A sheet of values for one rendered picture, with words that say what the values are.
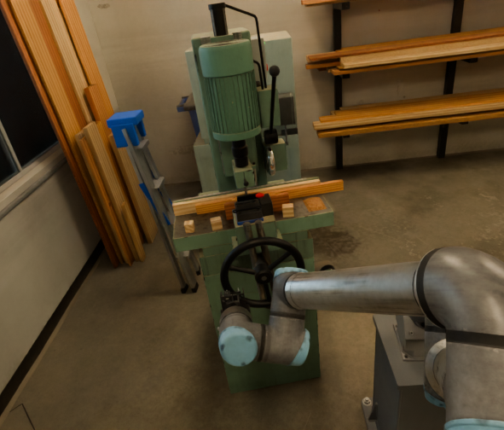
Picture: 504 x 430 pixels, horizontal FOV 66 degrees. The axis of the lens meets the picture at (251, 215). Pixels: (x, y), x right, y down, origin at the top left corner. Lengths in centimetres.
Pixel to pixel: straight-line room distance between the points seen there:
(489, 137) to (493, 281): 402
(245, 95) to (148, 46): 260
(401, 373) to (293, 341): 50
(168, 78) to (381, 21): 194
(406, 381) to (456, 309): 85
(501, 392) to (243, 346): 59
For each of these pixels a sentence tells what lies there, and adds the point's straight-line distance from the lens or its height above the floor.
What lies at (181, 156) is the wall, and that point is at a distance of 407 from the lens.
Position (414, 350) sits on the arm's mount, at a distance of 140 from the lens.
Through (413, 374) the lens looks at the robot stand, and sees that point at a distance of 140.
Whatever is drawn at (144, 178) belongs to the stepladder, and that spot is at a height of 82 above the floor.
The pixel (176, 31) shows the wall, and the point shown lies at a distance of 381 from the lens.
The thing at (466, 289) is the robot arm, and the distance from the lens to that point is 54.
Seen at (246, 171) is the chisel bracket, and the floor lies 107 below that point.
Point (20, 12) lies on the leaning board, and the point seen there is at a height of 171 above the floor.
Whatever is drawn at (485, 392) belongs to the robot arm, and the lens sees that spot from 53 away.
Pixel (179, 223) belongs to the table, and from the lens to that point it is 153.
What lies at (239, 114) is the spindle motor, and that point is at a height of 129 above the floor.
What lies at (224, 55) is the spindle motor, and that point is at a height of 148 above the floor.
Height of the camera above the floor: 163
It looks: 29 degrees down
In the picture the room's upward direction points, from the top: 8 degrees counter-clockwise
